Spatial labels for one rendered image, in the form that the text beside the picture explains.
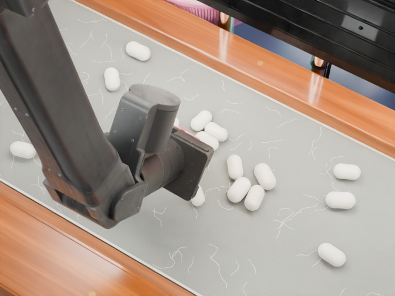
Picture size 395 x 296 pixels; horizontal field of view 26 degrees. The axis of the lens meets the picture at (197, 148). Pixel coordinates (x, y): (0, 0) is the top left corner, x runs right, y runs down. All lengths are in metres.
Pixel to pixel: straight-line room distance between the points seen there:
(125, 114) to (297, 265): 0.32
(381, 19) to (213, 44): 0.44
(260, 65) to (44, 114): 0.54
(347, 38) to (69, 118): 0.28
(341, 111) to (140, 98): 0.36
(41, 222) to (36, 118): 0.38
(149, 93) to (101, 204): 0.14
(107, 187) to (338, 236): 0.37
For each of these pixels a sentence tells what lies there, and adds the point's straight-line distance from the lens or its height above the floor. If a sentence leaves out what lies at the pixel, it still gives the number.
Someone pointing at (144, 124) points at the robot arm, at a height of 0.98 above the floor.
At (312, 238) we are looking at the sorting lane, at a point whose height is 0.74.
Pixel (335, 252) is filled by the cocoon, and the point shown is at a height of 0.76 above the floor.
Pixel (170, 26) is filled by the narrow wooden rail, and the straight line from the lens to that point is 1.23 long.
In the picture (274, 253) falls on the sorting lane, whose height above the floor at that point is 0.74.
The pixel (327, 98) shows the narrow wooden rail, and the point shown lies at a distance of 1.17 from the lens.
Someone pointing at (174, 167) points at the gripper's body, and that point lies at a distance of 0.98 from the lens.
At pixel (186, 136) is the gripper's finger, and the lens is 1.01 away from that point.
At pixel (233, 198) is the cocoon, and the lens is 1.09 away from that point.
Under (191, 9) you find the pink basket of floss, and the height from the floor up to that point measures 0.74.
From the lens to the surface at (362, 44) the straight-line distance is 0.83.
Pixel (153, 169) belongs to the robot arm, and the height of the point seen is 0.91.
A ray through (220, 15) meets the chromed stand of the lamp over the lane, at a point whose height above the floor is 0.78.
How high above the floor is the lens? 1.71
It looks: 59 degrees down
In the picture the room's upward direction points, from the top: straight up
